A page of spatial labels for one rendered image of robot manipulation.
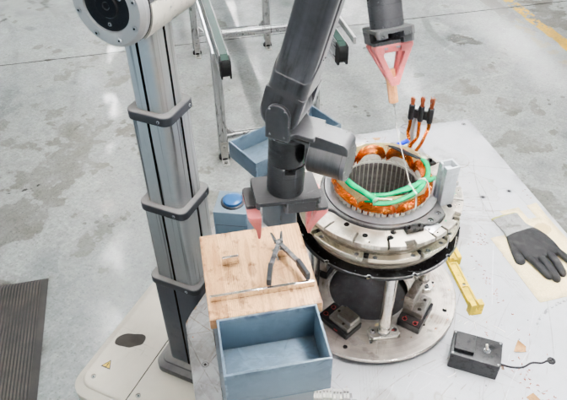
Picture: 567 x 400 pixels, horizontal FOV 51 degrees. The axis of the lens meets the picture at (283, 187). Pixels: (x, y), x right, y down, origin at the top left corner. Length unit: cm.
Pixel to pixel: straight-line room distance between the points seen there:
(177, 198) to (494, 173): 92
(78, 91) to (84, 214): 117
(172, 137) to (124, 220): 156
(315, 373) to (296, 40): 51
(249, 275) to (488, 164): 99
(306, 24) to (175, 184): 72
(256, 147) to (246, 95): 221
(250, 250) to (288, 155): 29
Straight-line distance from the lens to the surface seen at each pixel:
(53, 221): 293
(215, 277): 106
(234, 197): 124
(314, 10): 73
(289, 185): 89
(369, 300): 139
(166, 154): 132
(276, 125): 81
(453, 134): 194
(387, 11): 102
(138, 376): 194
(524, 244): 158
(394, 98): 106
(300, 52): 76
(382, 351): 129
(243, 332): 103
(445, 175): 112
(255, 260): 108
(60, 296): 258
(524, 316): 145
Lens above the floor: 185
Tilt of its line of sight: 40 degrees down
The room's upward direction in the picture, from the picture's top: 1 degrees counter-clockwise
